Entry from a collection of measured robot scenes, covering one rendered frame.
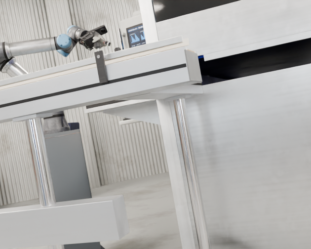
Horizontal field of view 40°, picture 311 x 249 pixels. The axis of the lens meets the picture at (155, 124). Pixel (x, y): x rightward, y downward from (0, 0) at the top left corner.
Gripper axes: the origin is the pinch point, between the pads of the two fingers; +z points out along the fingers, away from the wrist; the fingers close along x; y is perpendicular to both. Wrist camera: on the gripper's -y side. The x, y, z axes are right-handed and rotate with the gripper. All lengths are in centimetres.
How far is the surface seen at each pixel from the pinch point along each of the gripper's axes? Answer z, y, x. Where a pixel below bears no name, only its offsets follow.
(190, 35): 55, -17, 6
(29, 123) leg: 78, 67, 36
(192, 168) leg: 89, 27, -22
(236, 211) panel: 97, 20, -55
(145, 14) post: 33.8, -10.9, 16.9
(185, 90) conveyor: 82, 12, 7
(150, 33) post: 38.3, -6.8, 10.1
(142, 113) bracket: 38.4, 15.4, -23.8
